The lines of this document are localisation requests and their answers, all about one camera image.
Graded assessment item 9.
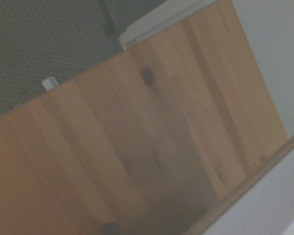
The white baseboard trim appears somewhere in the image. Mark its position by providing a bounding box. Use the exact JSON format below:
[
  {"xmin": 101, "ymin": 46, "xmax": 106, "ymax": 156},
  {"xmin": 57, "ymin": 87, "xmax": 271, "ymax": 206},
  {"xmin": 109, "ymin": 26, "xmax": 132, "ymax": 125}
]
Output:
[{"xmin": 117, "ymin": 0, "xmax": 219, "ymax": 51}]

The white power plug block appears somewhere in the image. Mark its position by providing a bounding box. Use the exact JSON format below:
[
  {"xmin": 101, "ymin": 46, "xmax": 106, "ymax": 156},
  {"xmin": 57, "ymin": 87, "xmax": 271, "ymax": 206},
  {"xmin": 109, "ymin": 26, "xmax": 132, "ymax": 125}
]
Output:
[{"xmin": 41, "ymin": 76, "xmax": 60, "ymax": 92}]

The black floor cable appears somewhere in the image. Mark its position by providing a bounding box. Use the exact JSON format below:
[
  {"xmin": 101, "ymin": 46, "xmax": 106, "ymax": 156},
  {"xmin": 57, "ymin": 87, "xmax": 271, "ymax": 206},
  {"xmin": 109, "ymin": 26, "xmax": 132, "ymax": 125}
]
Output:
[{"xmin": 97, "ymin": 0, "xmax": 119, "ymax": 37}]

